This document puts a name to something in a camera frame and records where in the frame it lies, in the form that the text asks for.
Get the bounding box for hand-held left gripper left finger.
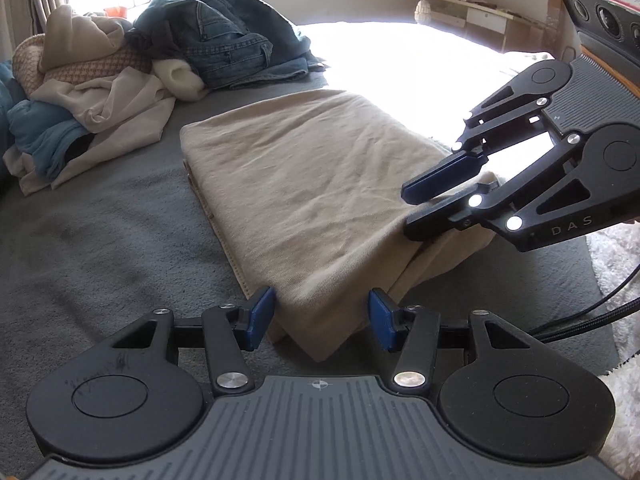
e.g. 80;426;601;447
109;286;277;395

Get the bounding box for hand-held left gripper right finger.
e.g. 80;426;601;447
368;288;538;392

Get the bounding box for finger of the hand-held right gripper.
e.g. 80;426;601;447
404;135;593;247
402;72;551;206

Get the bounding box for beige pants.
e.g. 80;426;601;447
179;89;503;363

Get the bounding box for white desk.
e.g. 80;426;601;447
407;0;561;56

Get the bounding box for white fluffy rug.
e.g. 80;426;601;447
585;222;640;480

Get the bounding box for white garment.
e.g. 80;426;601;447
2;67;177;196

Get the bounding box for white fleece sleeve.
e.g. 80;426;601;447
152;57;210;103

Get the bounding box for blue denim jeans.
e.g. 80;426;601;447
125;0;326;92

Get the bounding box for light blue garment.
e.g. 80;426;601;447
6;100;91;181

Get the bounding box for pink houndstooth garment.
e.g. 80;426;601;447
11;35;153;96

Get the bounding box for cream hoodie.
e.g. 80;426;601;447
39;4;126;73

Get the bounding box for beige curtain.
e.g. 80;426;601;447
0;0;76;61

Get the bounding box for black cable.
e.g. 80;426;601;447
527;290;640;343

